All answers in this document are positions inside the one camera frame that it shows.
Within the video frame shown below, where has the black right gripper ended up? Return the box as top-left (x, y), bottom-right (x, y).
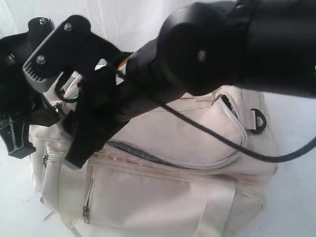
top-left (64, 49), bottom-right (173, 170)

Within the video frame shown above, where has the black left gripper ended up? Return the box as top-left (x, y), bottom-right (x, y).
top-left (0, 34), bottom-right (59, 158)

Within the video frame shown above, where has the cream duffel bag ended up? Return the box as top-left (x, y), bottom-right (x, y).
top-left (29, 71), bottom-right (278, 237)

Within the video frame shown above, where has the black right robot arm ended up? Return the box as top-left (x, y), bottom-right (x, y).
top-left (65, 0), bottom-right (316, 168)

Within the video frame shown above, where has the white backdrop curtain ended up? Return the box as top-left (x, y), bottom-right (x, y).
top-left (0, 0), bottom-right (190, 51)

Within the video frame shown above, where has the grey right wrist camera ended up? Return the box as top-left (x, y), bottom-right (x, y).
top-left (23, 15), bottom-right (121, 93)

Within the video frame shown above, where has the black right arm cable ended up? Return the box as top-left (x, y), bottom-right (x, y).
top-left (116, 69), bottom-right (316, 163)

